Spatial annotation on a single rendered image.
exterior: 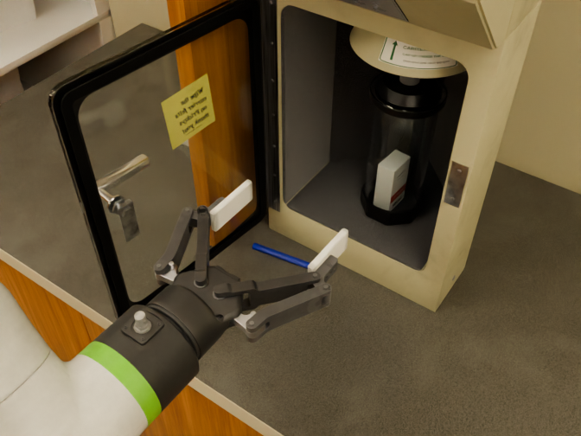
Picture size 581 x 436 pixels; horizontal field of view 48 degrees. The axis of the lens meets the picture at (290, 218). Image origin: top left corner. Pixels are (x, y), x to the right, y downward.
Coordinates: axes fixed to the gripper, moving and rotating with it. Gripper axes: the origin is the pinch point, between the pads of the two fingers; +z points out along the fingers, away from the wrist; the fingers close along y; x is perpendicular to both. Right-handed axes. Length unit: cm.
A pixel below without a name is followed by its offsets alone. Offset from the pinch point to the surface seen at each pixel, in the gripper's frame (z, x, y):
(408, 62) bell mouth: 21.6, -10.5, -2.0
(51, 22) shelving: 46, 31, 110
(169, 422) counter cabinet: -8, 62, 22
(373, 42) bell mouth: 21.9, -11.3, 3.3
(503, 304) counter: 27.4, 28.6, -21.7
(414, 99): 26.2, -2.3, -1.6
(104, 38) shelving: 56, 38, 103
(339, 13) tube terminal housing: 19.2, -15.2, 6.8
